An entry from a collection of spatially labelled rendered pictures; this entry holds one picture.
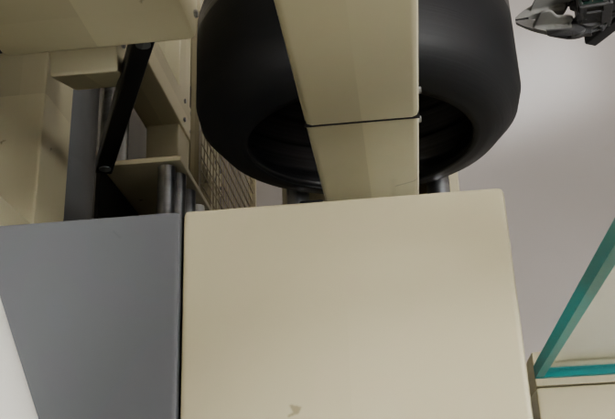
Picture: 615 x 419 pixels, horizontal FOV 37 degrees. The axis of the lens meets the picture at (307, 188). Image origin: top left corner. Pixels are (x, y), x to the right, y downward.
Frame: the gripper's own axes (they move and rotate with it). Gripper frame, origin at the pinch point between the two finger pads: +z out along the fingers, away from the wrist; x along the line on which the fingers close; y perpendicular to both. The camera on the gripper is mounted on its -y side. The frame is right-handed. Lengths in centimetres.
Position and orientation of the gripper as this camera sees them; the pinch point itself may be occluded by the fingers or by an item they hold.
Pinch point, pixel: (523, 22)
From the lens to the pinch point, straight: 161.9
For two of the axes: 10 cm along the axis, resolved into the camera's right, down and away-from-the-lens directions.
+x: 0.4, 9.2, -3.9
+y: -2.3, -3.7, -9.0
